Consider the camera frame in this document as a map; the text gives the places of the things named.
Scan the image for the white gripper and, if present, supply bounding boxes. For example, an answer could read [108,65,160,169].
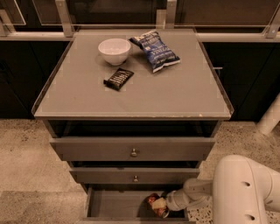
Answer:
[151,189,190,211]

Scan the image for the red coke can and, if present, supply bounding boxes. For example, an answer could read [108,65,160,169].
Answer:
[146,193,169,218]

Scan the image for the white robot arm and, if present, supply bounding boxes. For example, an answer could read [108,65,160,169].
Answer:
[147,155,280,224]

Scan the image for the grey bottom drawer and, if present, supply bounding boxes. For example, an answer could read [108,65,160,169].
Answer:
[75,187,195,224]

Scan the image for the grey drawer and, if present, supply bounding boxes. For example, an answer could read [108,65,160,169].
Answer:
[50,136,215,162]
[75,187,195,224]
[70,167,200,185]

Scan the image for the grey middle drawer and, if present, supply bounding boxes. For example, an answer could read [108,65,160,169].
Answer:
[70,167,200,185]

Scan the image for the grey top drawer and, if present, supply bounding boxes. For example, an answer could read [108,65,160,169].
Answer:
[50,136,215,162]

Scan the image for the grey drawer cabinet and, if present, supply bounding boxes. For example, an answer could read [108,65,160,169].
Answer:
[31,28,235,224]

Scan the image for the black snack bar wrapper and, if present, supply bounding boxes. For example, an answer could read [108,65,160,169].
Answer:
[103,68,134,91]

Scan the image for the blue chip bag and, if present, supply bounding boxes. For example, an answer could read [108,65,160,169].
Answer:
[129,30,180,73]

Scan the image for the white ceramic bowl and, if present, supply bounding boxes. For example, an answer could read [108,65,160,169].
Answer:
[98,38,131,66]

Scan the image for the metal railing frame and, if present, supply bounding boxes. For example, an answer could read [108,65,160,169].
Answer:
[0,0,280,43]

